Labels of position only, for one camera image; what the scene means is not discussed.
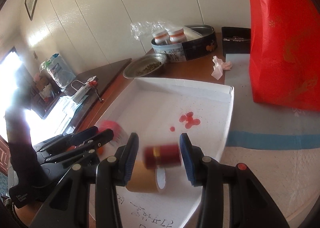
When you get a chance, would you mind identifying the red cylindrical container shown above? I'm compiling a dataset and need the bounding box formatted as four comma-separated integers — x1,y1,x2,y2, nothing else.
143,144,181,169

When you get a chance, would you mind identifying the dark side table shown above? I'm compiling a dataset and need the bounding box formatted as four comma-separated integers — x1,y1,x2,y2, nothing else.
42,59,131,137

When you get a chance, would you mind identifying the white power strip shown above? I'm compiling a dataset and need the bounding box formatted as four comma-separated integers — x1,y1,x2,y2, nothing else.
71,77,104,104

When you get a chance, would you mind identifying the water jug in bag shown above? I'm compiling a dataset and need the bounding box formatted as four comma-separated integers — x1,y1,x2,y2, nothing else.
40,53,76,90

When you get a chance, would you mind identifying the white cardboard tray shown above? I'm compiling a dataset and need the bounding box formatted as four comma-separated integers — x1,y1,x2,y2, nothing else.
100,78,234,227

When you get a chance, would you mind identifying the white quilted pad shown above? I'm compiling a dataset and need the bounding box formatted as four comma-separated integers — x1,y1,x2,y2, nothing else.
222,54,319,227

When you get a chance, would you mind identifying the metal bowl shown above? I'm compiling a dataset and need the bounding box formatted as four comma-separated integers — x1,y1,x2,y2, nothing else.
123,53,167,79

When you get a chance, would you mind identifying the round decorated tin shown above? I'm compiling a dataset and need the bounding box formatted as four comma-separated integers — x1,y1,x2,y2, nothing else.
151,24,217,63

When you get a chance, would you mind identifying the clear plastic wrap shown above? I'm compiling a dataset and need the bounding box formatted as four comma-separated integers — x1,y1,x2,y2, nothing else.
130,20,174,40

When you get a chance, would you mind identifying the left white orange bottle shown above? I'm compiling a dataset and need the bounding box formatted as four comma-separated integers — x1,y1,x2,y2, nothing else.
152,30,170,45

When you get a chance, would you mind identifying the white orange bottle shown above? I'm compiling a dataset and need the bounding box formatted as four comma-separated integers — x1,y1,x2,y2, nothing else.
168,27,187,44
152,30,170,45

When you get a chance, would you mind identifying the red fabric bag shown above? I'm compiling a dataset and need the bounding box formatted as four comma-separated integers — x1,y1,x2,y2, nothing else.
249,0,319,111

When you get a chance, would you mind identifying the black box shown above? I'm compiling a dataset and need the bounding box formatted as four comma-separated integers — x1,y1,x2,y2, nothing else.
221,27,251,56

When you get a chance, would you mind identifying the right white orange bottle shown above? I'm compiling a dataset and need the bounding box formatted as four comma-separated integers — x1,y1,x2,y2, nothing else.
168,27,187,44

